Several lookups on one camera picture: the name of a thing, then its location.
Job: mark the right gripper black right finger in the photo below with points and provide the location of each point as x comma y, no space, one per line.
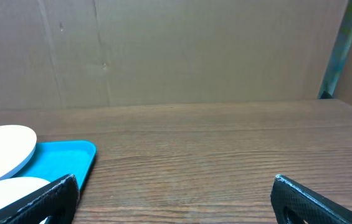
293,203

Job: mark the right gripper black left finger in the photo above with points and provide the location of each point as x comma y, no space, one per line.
56,202

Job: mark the teal plastic tray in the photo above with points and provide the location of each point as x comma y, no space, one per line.
52,160

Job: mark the light blue plate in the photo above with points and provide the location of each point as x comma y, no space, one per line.
16,188

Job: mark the white plate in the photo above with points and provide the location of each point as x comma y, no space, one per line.
17,146

